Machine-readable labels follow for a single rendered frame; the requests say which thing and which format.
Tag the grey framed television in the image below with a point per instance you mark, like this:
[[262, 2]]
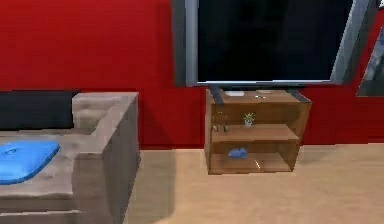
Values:
[[266, 40]]

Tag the white flat object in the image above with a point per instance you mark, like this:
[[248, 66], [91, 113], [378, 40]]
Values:
[[234, 93]]

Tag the small potted green plant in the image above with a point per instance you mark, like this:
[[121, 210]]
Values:
[[248, 119]]

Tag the small blue object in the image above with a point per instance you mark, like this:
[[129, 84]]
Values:
[[238, 153]]

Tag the small pale green object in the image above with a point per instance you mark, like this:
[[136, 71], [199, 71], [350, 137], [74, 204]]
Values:
[[260, 97]]

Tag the brown wooden tv stand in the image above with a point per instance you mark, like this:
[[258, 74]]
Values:
[[263, 133]]

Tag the grey brown sofa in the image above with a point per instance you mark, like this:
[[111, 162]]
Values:
[[96, 156]]

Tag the blue cushion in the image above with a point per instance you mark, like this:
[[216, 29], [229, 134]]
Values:
[[25, 160]]

